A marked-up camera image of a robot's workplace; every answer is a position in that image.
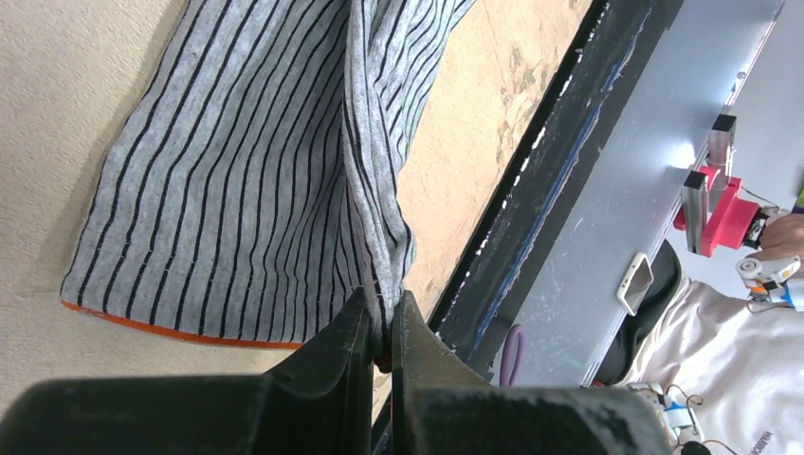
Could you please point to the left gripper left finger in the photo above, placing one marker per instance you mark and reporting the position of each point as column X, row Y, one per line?
column 317, row 401

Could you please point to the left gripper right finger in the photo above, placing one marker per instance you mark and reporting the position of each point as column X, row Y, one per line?
column 440, row 406

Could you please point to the grey striped underwear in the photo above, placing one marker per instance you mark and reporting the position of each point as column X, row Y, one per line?
column 253, row 189

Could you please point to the white smartphone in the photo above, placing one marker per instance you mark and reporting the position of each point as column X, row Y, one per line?
column 635, row 283

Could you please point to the person in white shirt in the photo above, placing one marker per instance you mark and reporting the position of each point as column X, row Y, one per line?
column 723, row 376

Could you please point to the red and silver clamp device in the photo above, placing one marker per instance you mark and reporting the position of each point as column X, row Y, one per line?
column 712, row 213

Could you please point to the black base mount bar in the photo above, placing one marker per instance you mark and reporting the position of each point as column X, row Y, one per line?
column 553, row 162

